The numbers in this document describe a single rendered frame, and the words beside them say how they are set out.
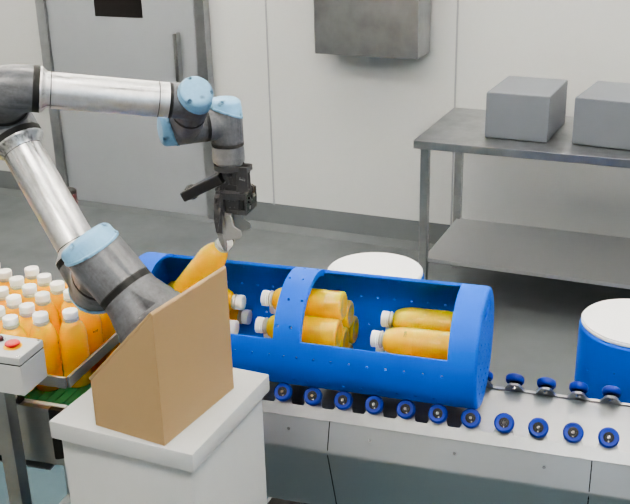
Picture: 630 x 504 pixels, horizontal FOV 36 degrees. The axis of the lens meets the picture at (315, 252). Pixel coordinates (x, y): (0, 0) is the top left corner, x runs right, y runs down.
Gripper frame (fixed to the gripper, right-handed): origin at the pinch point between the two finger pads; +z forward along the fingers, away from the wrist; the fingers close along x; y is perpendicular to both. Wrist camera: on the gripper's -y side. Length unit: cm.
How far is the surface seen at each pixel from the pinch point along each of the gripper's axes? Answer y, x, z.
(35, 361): -39, -28, 23
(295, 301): 20.3, -9.2, 9.3
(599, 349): 88, 24, 30
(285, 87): -104, 340, 40
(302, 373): 22.7, -13.2, 25.6
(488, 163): 20, 327, 75
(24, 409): -48, -23, 40
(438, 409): 54, -10, 32
